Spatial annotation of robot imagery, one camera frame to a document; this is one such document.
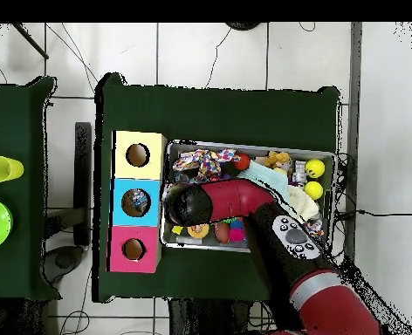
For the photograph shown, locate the mint green muslin cloth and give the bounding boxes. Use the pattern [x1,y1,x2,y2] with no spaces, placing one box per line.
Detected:
[237,161,291,207]

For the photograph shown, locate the crushed clear bottle blue label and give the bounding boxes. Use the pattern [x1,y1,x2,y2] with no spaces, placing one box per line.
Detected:
[127,189,149,214]

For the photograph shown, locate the cream muslin cloth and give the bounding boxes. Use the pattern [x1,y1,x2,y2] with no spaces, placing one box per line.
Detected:
[287,184,320,222]

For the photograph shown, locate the wooden box with three holes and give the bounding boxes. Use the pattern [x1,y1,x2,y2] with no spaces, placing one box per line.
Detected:
[105,129,168,274]

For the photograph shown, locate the crumpled polka dot paper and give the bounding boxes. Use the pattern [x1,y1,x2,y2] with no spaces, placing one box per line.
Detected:
[196,147,241,182]

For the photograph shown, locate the brown toy football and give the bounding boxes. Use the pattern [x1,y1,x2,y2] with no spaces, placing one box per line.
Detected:
[213,222,230,244]

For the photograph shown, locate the dark green table cloth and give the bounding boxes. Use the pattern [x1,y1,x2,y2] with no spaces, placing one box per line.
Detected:
[92,72,341,304]
[0,75,61,302]

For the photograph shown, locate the brown plush animal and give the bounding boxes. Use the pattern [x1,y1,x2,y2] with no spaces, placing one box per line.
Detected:
[264,150,292,168]

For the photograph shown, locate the grey toy robot figure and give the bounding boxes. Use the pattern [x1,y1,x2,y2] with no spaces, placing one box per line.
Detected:
[291,159,308,186]

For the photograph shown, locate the yellow ball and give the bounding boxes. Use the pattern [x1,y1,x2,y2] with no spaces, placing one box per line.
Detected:
[303,180,325,201]
[304,158,326,180]

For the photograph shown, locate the black upright panel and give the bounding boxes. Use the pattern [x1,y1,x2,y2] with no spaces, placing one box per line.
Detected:
[72,120,93,247]

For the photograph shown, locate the dark grey floor base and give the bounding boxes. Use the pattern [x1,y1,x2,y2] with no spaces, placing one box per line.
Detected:
[39,244,86,284]

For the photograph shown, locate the black round object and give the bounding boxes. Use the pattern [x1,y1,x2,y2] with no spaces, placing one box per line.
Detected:
[224,22,263,31]

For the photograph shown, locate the lime yellow plastic cup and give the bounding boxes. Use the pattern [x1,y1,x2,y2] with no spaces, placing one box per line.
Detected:
[0,155,24,183]

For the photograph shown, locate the black tripod leg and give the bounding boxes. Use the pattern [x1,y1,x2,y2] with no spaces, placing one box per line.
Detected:
[11,23,50,59]

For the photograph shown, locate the silver wire mesh bin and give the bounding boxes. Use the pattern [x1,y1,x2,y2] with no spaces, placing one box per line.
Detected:
[159,139,339,258]

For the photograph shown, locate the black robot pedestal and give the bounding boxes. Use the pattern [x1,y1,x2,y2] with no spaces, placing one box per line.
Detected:
[168,298,263,335]

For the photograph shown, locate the black cable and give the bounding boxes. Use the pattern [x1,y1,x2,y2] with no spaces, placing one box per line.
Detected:
[333,151,412,219]

